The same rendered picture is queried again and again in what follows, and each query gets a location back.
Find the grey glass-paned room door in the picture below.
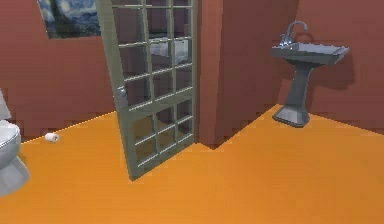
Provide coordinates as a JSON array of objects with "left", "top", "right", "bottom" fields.
[{"left": 94, "top": 0, "right": 199, "bottom": 182}]

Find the silver sink faucet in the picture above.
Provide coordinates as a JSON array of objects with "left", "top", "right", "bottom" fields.
[{"left": 279, "top": 20, "right": 309, "bottom": 47}]

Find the white toilet paper roll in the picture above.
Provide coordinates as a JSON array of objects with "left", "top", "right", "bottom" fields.
[{"left": 44, "top": 132, "right": 60, "bottom": 143}]

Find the blue swirly framed painting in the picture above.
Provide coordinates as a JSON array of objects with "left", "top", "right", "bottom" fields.
[{"left": 37, "top": 0, "right": 102, "bottom": 40}]

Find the grey door handle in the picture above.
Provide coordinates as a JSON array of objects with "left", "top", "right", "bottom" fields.
[{"left": 117, "top": 85, "right": 129, "bottom": 109}]

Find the grey pedestal sink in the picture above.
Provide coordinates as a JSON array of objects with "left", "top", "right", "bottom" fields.
[{"left": 271, "top": 42, "right": 350, "bottom": 128}]

